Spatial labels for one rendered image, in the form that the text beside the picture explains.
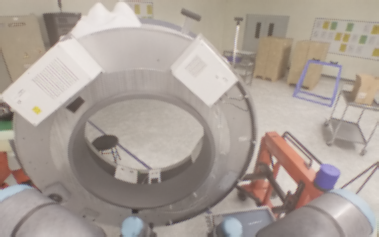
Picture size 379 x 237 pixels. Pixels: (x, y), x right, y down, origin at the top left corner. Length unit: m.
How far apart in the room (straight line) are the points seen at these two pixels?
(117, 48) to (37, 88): 0.36
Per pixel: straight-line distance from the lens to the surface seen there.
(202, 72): 0.86
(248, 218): 1.57
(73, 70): 0.85
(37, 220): 0.48
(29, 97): 0.97
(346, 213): 0.52
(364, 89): 4.04
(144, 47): 0.94
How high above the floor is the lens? 1.89
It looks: 28 degrees down
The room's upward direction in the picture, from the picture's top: 2 degrees clockwise
